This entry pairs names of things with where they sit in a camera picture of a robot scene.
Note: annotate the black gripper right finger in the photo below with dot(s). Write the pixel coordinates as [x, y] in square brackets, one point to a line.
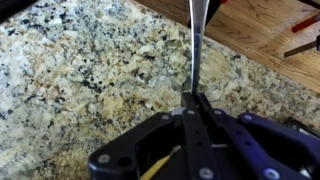
[240, 143]

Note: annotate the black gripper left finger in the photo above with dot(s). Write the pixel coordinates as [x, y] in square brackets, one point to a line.
[193, 133]

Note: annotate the metal spoon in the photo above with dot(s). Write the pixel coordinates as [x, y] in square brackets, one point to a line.
[199, 20]

